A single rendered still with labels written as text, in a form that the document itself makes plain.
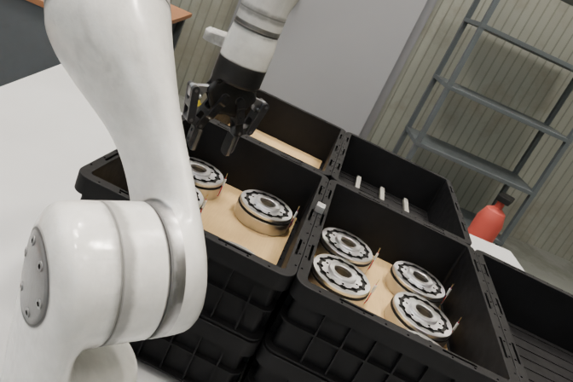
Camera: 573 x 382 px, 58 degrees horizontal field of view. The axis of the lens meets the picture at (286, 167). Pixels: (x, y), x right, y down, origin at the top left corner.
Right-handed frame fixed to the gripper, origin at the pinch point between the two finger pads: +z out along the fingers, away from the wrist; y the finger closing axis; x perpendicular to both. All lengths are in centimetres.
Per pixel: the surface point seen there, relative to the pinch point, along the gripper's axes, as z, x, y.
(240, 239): 12.5, -8.1, 7.1
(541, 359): 13, -39, 56
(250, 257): 2.4, -25.9, -4.0
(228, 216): 12.6, -1.4, 7.9
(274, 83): 57, 259, 180
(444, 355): 2.4, -43.1, 15.1
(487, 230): 52, 68, 214
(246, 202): 9.4, -1.5, 10.2
